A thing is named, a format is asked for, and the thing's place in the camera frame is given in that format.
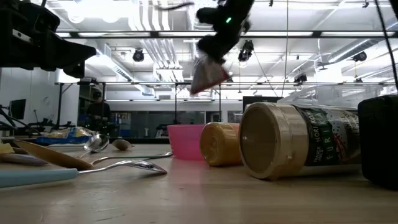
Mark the clear plastic snack bin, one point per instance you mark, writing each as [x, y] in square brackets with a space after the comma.
[342, 91]

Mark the white rectangular air duct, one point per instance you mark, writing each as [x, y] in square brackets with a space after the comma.
[118, 71]

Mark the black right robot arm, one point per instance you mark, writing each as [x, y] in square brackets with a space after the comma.
[239, 6]

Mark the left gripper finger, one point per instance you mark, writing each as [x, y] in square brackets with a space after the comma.
[74, 54]
[76, 71]

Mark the orange spice jar yellow lid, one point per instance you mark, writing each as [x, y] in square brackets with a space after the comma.
[219, 144]

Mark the furikake jar with gold lid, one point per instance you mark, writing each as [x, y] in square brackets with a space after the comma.
[280, 140]

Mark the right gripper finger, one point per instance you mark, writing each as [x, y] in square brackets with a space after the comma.
[228, 46]
[210, 46]

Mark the dark computer monitor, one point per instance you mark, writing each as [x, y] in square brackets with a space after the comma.
[18, 109]

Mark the black boxy object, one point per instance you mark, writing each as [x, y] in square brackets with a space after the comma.
[381, 140]

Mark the silver packet with red edge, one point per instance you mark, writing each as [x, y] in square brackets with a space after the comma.
[206, 76]

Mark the black spotlight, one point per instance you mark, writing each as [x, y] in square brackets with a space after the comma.
[245, 51]
[300, 78]
[359, 56]
[138, 55]

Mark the black frame beam with lights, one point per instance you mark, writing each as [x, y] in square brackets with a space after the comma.
[316, 34]

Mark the blue and yellow snack bag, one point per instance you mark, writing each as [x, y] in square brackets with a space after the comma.
[65, 135]

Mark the black rig frame with posts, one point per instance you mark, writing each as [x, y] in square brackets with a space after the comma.
[176, 102]

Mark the round white ventilation duct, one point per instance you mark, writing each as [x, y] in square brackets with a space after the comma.
[191, 28]

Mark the pink plastic bowl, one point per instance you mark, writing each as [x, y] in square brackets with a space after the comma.
[185, 141]

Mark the wide dark screen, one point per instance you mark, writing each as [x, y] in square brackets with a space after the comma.
[261, 99]

